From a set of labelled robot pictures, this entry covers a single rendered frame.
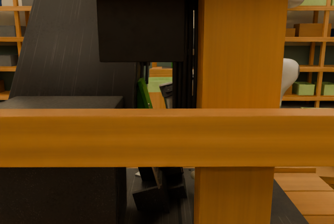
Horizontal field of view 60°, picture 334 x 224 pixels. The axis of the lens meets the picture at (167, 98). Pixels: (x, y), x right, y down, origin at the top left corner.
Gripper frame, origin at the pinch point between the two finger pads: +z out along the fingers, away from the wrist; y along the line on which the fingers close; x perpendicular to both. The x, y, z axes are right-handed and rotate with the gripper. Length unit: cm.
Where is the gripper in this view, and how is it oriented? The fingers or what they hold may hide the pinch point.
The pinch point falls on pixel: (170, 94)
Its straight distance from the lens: 84.7
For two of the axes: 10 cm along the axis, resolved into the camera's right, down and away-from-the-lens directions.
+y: -2.0, -5.3, -8.2
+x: 2.4, 7.9, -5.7
